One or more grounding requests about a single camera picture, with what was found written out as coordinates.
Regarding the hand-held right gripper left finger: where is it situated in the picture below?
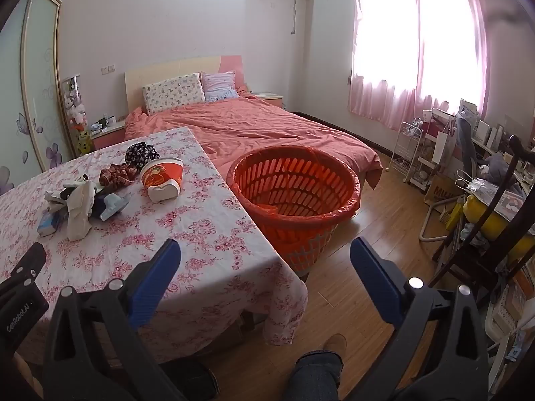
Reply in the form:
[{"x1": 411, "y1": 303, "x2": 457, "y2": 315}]
[{"x1": 43, "y1": 239, "x2": 185, "y2": 401}]

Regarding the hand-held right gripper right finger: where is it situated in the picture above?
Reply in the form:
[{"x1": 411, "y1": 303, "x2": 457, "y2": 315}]
[{"x1": 343, "y1": 237, "x2": 491, "y2": 401}]

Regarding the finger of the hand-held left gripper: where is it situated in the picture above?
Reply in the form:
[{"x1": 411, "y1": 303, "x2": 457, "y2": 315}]
[{"x1": 0, "y1": 241, "x2": 46, "y2": 301}]

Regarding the blue tissue packet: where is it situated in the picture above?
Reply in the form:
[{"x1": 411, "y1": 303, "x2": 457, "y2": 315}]
[{"x1": 37, "y1": 209, "x2": 68, "y2": 237}]

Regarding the orange plastic basket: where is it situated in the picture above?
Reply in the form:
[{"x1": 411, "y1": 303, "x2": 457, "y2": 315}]
[{"x1": 227, "y1": 145, "x2": 361, "y2": 276}]

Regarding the red instant noodle cup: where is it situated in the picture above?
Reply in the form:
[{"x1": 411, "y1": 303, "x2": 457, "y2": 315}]
[{"x1": 140, "y1": 156, "x2": 185, "y2": 204}]

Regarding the brown striped scrunchie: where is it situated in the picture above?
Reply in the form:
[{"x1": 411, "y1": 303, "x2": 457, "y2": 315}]
[{"x1": 99, "y1": 164, "x2": 140, "y2": 188}]

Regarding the black floral scrunchie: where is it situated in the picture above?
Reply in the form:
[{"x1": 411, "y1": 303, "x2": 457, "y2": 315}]
[{"x1": 124, "y1": 142, "x2": 162, "y2": 170}]

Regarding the pink floral tablecloth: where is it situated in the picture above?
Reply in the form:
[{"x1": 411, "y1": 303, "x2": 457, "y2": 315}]
[{"x1": 0, "y1": 127, "x2": 309, "y2": 364}]

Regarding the brown shoe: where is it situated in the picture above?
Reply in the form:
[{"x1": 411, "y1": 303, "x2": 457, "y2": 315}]
[{"x1": 324, "y1": 334, "x2": 347, "y2": 368}]

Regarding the black shoe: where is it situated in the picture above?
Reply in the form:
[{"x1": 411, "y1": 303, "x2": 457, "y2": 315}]
[{"x1": 161, "y1": 357, "x2": 220, "y2": 401}]

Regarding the cardboard box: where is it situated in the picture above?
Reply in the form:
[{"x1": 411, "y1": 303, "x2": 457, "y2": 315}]
[{"x1": 424, "y1": 173, "x2": 465, "y2": 212}]

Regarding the person's leg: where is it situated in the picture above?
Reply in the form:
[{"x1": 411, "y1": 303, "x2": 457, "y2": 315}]
[{"x1": 284, "y1": 351, "x2": 343, "y2": 401}]

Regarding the pink nightstand with mugs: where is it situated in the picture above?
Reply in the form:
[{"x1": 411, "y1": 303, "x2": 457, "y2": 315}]
[{"x1": 90, "y1": 121, "x2": 127, "y2": 151}]

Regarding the white paper shopping bag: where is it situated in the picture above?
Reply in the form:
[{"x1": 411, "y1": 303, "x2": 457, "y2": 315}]
[{"x1": 432, "y1": 127, "x2": 458, "y2": 165}]

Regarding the clear tube of plush toys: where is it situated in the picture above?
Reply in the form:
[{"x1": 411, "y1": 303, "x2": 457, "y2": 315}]
[{"x1": 63, "y1": 76, "x2": 91, "y2": 157}]

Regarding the wardrobe with flower doors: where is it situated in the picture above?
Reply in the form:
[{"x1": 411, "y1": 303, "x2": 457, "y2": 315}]
[{"x1": 0, "y1": 0, "x2": 63, "y2": 197}]

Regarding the black chair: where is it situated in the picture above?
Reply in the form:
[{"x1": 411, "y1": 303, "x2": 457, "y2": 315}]
[{"x1": 430, "y1": 136, "x2": 535, "y2": 305}]

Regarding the pink curtain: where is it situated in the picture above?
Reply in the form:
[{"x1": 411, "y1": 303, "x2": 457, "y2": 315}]
[{"x1": 349, "y1": 0, "x2": 492, "y2": 131}]

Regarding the coral duvet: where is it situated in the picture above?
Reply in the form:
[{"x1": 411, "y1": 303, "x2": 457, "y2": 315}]
[{"x1": 124, "y1": 92, "x2": 383, "y2": 190}]

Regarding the floral print pillow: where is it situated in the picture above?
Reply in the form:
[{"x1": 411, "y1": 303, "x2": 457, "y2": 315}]
[{"x1": 142, "y1": 73, "x2": 206, "y2": 114}]

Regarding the pink striped pillow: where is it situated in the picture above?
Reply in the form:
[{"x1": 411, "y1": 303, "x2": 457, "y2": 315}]
[{"x1": 201, "y1": 71, "x2": 240, "y2": 102}]

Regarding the cream pink headboard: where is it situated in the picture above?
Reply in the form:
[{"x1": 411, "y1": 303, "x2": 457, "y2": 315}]
[{"x1": 124, "y1": 55, "x2": 243, "y2": 113}]

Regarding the white metal frame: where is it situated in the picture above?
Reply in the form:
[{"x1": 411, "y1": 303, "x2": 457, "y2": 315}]
[{"x1": 419, "y1": 200, "x2": 453, "y2": 244}]

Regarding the white wire rack cart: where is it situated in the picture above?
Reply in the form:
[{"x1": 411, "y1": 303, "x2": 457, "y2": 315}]
[{"x1": 391, "y1": 121, "x2": 424, "y2": 182}]

